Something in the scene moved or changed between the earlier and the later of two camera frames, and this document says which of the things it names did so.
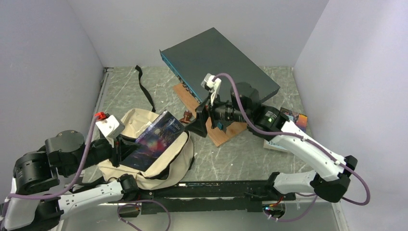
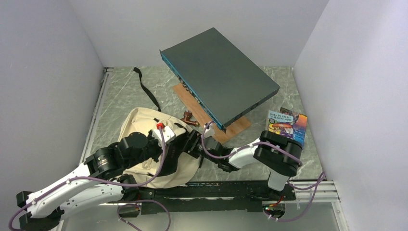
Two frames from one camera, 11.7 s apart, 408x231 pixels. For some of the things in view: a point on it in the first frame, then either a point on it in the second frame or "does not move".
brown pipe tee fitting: (186, 117) does not move
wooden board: (219, 136) does not move
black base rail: (211, 196) does not move
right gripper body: (223, 111) -> (196, 150)
